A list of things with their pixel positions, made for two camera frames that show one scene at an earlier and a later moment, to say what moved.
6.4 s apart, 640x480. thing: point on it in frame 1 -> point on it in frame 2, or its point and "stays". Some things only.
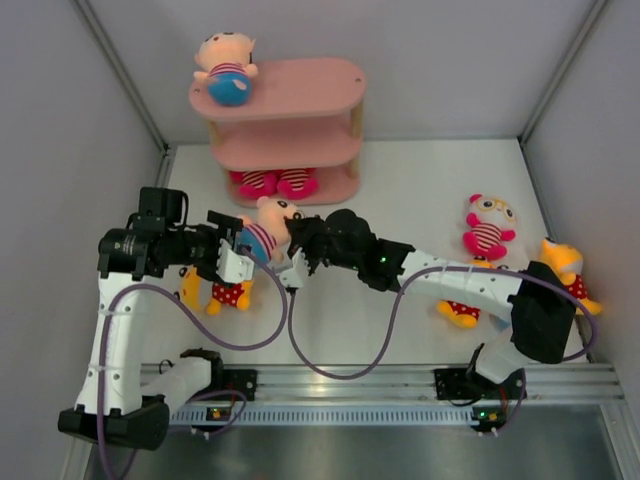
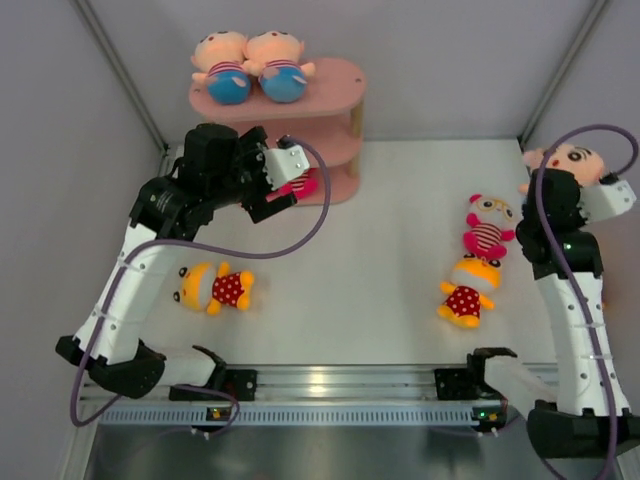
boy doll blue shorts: (224, 60) stays
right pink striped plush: (298, 183) stays
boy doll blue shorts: (270, 237) -> (276, 57)
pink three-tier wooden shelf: (299, 114) stays
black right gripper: (306, 243) -> (579, 216)
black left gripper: (208, 271) -> (252, 156)
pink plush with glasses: (490, 220) stays
